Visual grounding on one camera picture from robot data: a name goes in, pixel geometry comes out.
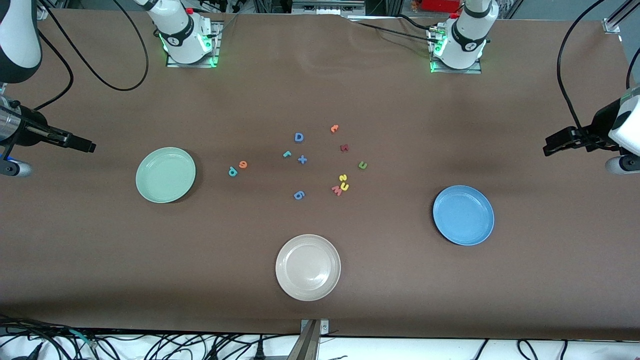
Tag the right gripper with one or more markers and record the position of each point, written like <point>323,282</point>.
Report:
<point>29,131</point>

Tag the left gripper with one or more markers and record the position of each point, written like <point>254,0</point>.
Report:
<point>598,127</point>

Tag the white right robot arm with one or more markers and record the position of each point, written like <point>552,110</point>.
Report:
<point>185,35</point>

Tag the mint green plate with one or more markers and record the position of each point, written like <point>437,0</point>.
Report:
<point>165,175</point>

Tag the blue plate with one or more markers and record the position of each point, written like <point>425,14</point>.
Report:
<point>462,215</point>

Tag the red box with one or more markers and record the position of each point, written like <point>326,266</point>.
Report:
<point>440,5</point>

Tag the brown table cover sheet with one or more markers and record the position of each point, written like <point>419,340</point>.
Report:
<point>400,280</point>

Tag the blue foam letter D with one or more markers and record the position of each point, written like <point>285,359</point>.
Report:
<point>295,137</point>

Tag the red foam letter W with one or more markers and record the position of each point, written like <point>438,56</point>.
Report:
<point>336,190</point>

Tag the blue foam number 6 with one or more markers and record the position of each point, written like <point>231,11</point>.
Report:
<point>296,195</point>

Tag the beige plate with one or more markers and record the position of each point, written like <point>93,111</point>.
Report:
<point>308,267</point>

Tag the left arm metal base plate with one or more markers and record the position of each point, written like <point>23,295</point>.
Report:
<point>477,70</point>

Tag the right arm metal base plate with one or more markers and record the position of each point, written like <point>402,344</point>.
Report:
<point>217,50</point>

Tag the aluminium frame beam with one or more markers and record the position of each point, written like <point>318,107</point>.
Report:
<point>325,6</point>

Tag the metal camera pole bracket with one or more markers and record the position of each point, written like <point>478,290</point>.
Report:
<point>310,345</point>

